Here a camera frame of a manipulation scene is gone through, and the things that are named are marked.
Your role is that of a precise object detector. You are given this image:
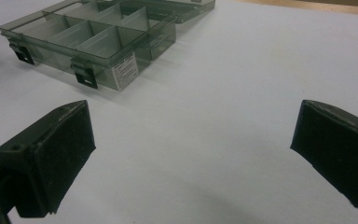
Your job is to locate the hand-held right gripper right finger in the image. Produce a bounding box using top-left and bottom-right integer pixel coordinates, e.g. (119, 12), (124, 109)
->
(289, 99), (358, 215)

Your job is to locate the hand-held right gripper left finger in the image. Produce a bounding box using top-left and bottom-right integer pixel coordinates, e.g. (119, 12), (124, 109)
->
(0, 99), (97, 218)

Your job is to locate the smoky clear plastic compartment box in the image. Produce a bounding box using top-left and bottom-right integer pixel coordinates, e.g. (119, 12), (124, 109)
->
(0, 0), (216, 92)

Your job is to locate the white board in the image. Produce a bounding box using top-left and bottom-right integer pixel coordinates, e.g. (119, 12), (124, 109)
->
(0, 0), (358, 224)

